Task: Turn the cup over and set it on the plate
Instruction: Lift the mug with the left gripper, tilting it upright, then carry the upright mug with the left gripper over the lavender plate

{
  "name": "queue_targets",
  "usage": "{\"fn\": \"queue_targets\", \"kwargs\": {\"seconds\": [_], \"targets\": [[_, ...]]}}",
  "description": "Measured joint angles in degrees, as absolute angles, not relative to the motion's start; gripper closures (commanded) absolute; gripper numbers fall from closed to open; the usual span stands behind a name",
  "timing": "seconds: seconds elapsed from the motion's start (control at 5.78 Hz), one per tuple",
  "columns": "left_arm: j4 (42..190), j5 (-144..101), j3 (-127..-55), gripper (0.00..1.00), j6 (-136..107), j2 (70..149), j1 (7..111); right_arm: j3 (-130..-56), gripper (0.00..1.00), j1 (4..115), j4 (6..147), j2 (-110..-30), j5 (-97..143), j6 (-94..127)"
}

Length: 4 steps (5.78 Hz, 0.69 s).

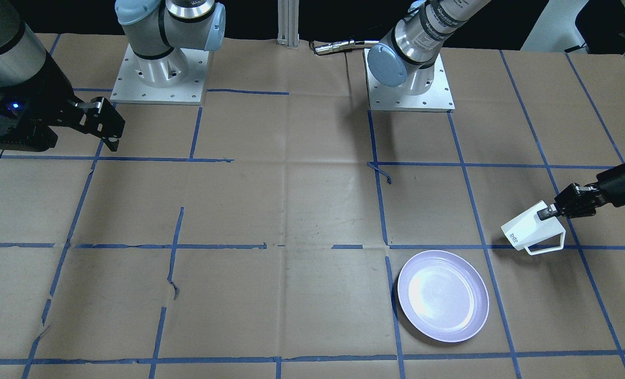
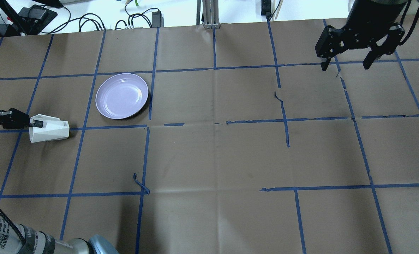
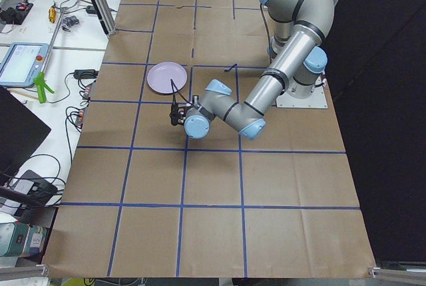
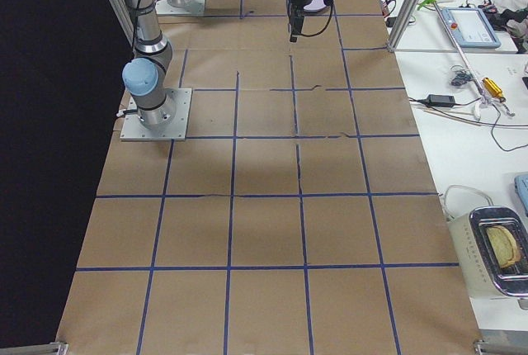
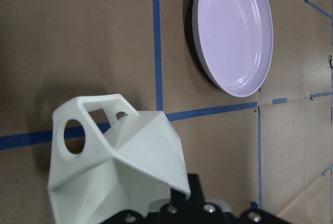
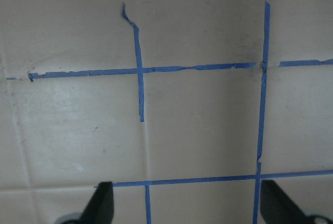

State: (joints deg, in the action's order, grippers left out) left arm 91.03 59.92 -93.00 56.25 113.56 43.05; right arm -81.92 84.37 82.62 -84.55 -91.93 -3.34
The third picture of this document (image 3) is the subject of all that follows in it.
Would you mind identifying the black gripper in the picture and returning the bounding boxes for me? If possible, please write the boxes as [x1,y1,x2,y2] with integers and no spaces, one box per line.
[169,102,192,126]

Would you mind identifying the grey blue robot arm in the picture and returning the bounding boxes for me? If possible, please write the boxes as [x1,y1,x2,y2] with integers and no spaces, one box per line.
[169,0,335,140]

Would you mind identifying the lilac round plate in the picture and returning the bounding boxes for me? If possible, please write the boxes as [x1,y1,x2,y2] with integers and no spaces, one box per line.
[147,61,188,94]

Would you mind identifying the brown paper table cover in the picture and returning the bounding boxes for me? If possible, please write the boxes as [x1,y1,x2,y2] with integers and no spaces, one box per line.
[43,0,374,278]

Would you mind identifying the black power adapter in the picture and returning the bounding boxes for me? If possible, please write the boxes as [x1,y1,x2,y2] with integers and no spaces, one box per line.
[73,69,99,80]

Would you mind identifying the grey metal clip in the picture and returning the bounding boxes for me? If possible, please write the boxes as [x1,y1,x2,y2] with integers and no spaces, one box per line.
[62,15,80,32]

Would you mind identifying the black monitor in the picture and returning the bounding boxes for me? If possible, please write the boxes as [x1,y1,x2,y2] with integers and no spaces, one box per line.
[1,88,51,176]

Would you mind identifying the teach pendant tablet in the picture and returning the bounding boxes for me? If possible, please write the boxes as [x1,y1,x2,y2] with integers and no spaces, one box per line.
[1,43,49,88]

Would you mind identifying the yellow utility knife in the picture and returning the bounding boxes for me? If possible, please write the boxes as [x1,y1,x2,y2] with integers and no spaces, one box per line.
[48,5,57,23]

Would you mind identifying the black electronics box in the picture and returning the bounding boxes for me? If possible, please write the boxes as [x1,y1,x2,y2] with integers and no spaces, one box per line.
[1,3,33,25]

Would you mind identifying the green white box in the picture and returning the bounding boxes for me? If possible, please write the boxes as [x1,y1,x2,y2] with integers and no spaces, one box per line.
[1,221,48,257]

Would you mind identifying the green handled long tool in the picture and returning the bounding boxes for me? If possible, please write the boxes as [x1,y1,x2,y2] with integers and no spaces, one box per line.
[33,7,65,104]

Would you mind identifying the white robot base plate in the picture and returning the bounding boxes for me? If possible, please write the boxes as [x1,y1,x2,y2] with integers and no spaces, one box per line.
[276,65,327,109]

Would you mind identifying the black device with cables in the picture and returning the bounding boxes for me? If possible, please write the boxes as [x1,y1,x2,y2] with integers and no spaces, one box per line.
[7,170,59,207]

